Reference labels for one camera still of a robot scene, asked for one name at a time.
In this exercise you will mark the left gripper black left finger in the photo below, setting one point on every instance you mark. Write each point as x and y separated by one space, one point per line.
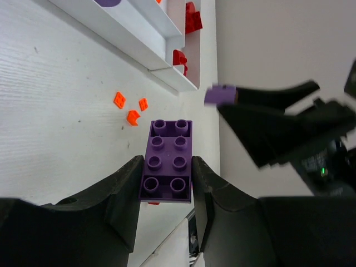
95 227

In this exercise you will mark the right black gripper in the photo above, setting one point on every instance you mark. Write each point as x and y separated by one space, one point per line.
313 137

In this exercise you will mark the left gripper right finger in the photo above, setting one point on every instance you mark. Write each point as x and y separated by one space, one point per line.
236 229

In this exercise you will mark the purple half butterfly lego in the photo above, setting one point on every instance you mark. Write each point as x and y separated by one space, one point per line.
220 94

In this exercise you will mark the purple butterfly lego bricks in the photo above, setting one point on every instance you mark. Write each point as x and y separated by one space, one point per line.
166 175

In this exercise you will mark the red curved lego brick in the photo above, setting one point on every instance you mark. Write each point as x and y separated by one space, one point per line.
179 59

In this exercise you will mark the small orange lego pieces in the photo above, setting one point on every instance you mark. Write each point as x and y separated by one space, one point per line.
133 110

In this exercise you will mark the purple paw print lego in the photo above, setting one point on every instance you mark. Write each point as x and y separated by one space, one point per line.
108 3

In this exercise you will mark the white compartment sorting tray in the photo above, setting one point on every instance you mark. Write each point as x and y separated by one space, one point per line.
148 32

